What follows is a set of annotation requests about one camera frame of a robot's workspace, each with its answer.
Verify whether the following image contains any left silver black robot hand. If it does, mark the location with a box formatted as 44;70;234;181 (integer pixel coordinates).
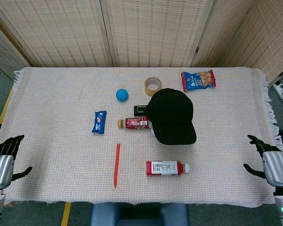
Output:
0;135;33;190

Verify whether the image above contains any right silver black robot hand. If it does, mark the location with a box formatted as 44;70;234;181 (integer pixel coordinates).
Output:
243;134;283;188

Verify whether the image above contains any white woven tablecloth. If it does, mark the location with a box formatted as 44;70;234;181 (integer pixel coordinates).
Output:
0;66;283;208

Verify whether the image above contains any blue cookie packet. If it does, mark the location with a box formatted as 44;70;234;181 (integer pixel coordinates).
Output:
92;110;108;135

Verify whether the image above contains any red white drink bottle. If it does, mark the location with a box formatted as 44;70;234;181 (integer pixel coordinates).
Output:
146;160;190;177

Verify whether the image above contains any black baseball cap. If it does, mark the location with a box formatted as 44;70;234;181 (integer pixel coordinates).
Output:
146;88;197;145

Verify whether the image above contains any blue red snack bag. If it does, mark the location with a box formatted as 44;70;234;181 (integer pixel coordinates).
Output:
181;69;217;92

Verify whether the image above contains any red stick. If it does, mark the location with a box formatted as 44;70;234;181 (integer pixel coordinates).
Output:
113;143;121;189

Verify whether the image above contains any blue ball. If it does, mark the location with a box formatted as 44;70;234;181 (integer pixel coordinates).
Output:
116;89;129;102

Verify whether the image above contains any dark red drink bottle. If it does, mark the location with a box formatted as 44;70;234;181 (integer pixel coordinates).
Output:
117;117;152;130

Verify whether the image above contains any clear packing tape roll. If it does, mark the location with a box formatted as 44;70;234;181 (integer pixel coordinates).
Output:
144;77;162;97

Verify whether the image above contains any woven folding screen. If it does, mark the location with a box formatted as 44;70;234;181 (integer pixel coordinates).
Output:
0;0;283;84

